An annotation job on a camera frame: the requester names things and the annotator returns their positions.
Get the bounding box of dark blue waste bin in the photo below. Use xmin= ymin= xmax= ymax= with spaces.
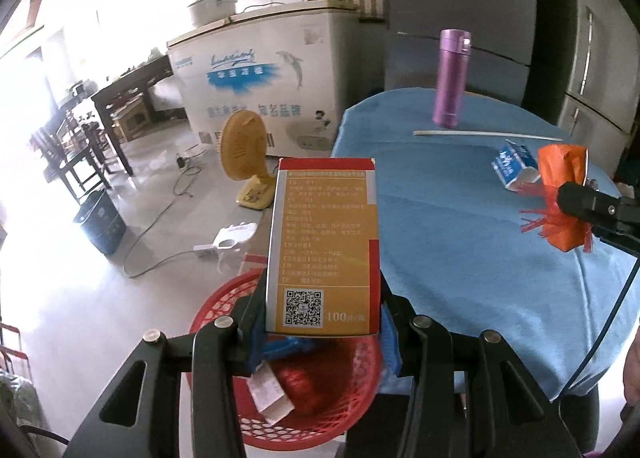
xmin=74 ymin=189 xmax=127 ymax=256

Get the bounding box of black cable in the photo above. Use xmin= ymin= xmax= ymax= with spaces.
xmin=555 ymin=254 xmax=640 ymax=402

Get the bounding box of purple thermos bottle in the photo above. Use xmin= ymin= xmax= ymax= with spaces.
xmin=433 ymin=29 xmax=472 ymax=129

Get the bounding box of silver refrigerator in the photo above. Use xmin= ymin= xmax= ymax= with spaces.
xmin=556 ymin=0 xmax=639 ymax=176

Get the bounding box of white chest freezer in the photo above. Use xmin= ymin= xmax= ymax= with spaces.
xmin=167 ymin=0 xmax=359 ymax=158

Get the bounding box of white rice cooker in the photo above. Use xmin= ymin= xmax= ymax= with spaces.
xmin=189 ymin=0 xmax=236 ymax=28

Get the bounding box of white power strip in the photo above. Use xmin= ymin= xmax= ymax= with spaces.
xmin=192 ymin=222 xmax=258 ymax=256

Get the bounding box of dark wooden table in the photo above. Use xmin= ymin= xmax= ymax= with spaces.
xmin=91 ymin=55 xmax=172 ymax=176

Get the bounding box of dark wooden chair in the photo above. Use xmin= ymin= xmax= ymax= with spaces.
xmin=29 ymin=114 xmax=112 ymax=204

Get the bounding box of red mesh trash basket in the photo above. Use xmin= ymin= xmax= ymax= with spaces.
xmin=190 ymin=270 xmax=382 ymax=457

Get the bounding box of grey cabinet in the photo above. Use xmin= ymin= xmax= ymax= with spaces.
xmin=384 ymin=0 xmax=536 ymax=105

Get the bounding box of white thin stick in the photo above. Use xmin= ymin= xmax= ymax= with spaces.
xmin=412 ymin=130 xmax=563 ymax=142

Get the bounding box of white printed medicine box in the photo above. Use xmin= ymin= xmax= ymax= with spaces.
xmin=247 ymin=362 xmax=294 ymax=426

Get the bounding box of yellow desk fan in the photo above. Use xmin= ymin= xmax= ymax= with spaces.
xmin=219 ymin=109 xmax=276 ymax=211

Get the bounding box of red orange medicine box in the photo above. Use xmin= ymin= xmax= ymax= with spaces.
xmin=266 ymin=158 xmax=381 ymax=338

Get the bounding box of orange plastic bag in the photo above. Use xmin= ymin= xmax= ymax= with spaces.
xmin=518 ymin=144 xmax=593 ymax=252

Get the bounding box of red plastic bag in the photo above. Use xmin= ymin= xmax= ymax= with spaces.
xmin=272 ymin=363 xmax=346 ymax=416

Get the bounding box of small blue torn box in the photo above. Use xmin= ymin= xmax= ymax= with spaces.
xmin=491 ymin=140 xmax=540 ymax=192

